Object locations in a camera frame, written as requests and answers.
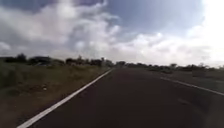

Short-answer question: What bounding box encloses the thin white painted line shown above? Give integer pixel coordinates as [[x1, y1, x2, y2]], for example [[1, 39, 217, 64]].
[[159, 76, 224, 97]]

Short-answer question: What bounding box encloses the row of trees and bushes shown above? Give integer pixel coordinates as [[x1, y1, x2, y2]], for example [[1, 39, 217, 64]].
[[0, 53, 224, 73]]

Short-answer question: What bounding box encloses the reddish-brown asphalt road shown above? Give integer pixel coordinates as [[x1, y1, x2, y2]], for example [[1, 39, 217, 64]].
[[25, 67, 224, 128]]

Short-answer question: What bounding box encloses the broad white painted line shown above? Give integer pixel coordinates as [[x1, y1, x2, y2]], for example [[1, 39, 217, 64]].
[[16, 68, 114, 128]]

